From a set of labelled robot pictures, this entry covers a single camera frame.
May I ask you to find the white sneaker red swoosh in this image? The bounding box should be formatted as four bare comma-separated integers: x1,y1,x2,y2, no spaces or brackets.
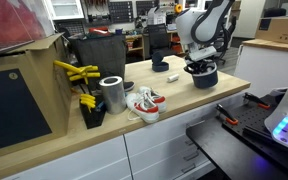
125,92,161,125
137,85,168,114

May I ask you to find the brown cardboard box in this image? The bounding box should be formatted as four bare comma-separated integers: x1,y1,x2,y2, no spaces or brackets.
254,15,288,45

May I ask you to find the dark blue bowl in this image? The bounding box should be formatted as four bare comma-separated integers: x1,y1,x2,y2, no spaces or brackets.
192,62,219,90

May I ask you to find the white plastic cylinder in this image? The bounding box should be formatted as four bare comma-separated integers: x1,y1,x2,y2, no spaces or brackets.
166,73,180,83

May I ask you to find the black office chair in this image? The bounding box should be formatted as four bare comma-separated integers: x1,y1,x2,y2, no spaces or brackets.
213,15,238,66

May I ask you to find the black clamp orange handle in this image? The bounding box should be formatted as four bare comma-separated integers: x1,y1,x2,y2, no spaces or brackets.
216,103,239,126
243,92,271,110

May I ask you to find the white cabinet wooden top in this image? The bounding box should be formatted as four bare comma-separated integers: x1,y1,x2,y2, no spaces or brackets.
233,38,288,98

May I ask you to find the black tool holder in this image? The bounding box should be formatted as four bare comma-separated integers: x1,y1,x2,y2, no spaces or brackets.
78,95,107,130

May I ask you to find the dark grey shoe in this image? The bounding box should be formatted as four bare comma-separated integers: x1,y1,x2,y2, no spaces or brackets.
122,80,136,93

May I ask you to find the silver metal cylinder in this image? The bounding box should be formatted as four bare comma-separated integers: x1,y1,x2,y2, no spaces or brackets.
98,75,128,115

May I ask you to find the black chair back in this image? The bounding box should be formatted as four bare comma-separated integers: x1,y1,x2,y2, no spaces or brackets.
263,7,287,18

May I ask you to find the wooden shelf unit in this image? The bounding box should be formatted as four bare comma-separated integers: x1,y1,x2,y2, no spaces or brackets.
123,29,189,64

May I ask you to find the red tool case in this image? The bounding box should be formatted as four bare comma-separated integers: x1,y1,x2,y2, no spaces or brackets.
88,26,112,37

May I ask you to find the black perforated mounting board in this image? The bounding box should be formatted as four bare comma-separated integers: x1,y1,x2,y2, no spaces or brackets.
221,94,288,174

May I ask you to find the black parts organizer panel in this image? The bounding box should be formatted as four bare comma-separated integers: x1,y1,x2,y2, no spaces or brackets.
107,0,134,24
135,0,160,17

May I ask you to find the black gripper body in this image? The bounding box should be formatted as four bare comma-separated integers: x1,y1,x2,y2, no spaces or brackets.
185,58,216,72

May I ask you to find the black mesh chair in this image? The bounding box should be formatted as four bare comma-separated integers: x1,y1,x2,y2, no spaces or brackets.
146,23,176,58

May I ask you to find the large cardboard box black panel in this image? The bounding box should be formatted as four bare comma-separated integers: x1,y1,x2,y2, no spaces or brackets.
0,33,74,163

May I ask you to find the white machine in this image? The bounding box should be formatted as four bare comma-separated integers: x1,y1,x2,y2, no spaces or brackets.
147,6,168,26

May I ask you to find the orange filament spool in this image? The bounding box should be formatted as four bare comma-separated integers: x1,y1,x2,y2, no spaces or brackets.
173,3,184,14

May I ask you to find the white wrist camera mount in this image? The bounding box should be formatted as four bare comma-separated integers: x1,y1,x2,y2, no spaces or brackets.
187,45,218,63

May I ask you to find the white drawer cabinet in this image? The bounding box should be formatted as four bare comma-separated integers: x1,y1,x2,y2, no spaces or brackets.
2,89,252,180

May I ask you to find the black cart top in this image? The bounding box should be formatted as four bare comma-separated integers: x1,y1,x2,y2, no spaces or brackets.
185,114,288,180

